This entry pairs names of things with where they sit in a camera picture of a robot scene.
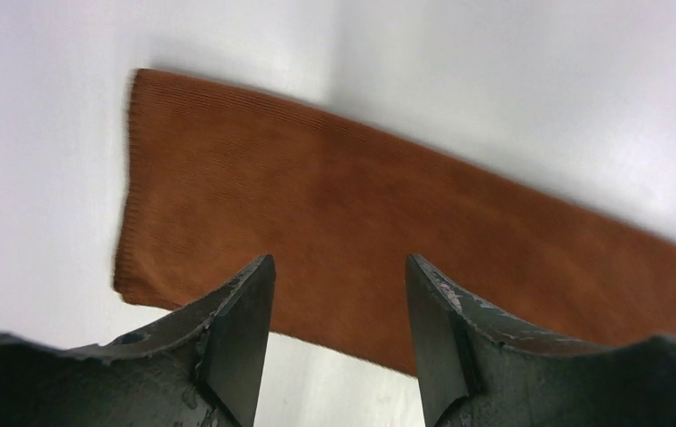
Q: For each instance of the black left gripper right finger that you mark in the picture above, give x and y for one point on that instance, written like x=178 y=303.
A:
x=478 y=365

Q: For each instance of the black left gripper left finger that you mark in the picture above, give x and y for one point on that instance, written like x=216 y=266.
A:
x=200 y=365

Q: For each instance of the brown towel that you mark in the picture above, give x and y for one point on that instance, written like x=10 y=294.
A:
x=220 y=174

